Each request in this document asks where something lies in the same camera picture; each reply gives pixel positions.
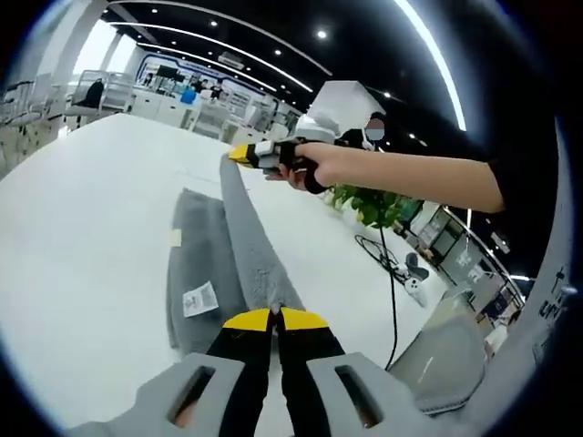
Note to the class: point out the black wall monitor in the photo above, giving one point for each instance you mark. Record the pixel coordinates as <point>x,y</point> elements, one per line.
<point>166,72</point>

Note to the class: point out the white table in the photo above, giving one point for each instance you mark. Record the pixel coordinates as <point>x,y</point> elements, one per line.
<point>91,227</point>

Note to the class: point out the white mesh chair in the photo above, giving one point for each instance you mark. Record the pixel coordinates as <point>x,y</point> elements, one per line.
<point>209,118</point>

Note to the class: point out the grey chest-worn device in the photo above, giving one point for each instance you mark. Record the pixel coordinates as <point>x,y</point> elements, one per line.
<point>437,355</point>

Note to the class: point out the blue container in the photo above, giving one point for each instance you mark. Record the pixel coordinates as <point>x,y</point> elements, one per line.
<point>189,96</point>

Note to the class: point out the grey towel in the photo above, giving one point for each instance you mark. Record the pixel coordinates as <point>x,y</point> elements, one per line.
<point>205,255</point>

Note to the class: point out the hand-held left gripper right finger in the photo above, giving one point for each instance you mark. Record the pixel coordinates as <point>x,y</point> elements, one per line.
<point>309,373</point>

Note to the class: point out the person's right hand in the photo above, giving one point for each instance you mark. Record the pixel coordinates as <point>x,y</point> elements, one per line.
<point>319,164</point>

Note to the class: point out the green potted plant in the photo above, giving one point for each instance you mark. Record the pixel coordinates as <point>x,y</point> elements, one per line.
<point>373,205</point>

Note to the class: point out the white counter cabinets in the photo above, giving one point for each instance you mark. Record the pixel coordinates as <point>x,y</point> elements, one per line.
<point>155,104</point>

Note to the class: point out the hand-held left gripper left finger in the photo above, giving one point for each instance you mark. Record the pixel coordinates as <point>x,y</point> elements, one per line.
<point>241,364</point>

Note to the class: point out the white plug adapter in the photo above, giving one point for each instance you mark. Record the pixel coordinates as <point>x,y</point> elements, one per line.
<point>403,271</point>

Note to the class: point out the person's black sleeve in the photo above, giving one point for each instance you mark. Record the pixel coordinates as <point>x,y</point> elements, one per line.
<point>514,182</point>

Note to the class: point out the white metal rack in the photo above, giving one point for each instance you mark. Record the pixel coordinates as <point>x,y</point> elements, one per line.
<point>114,88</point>

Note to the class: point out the white headset controller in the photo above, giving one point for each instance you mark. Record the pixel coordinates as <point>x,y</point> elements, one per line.
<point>415,289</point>

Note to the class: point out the dark backpack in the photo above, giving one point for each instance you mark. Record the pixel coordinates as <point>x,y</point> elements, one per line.
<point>93,93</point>

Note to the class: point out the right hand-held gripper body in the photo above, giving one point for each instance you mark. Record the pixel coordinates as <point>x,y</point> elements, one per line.
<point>316,129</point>

